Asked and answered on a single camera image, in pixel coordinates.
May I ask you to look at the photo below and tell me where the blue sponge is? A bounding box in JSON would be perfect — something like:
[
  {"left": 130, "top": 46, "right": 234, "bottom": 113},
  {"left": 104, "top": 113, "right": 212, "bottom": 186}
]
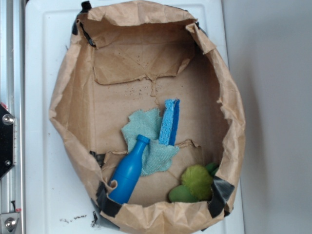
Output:
[{"left": 158, "top": 99, "right": 180, "bottom": 146}]

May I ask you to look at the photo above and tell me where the black metal bracket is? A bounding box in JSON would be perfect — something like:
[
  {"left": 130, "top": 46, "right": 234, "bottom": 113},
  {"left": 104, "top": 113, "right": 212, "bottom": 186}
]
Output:
[{"left": 0, "top": 105, "right": 14, "bottom": 178}]

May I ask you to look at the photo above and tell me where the brown paper bag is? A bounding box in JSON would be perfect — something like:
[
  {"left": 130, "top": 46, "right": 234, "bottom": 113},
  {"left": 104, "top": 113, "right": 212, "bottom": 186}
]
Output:
[{"left": 49, "top": 1, "right": 246, "bottom": 234}]

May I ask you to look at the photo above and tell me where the teal microfiber cloth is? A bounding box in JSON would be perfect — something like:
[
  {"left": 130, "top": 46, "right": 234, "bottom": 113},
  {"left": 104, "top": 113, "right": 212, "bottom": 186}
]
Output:
[{"left": 121, "top": 108, "right": 179, "bottom": 176}]

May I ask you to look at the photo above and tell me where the blue plastic bottle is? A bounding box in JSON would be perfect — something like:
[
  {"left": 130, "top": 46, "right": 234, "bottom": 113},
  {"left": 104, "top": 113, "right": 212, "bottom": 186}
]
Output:
[{"left": 109, "top": 135, "right": 150, "bottom": 204}]

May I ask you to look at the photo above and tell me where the aluminium frame rail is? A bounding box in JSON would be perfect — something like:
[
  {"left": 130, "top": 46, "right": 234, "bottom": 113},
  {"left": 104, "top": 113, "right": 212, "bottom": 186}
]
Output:
[{"left": 0, "top": 0, "right": 26, "bottom": 234}]

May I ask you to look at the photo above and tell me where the green plush toy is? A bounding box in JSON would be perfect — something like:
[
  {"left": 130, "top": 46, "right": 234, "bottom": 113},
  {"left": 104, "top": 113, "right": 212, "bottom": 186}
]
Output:
[{"left": 169, "top": 162, "right": 219, "bottom": 203}]

